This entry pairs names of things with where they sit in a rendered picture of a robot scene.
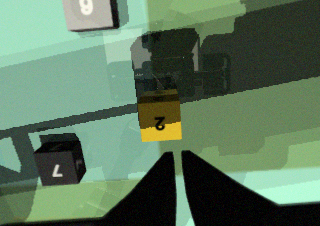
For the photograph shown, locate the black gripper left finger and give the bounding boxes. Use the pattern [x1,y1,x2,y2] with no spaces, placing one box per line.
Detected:
[0,151,177,226]

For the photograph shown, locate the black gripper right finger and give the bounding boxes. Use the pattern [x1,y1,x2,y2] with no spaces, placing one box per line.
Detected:
[181,150,320,226]

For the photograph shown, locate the yellow block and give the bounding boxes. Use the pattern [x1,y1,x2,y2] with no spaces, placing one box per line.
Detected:
[137,94,182,142]

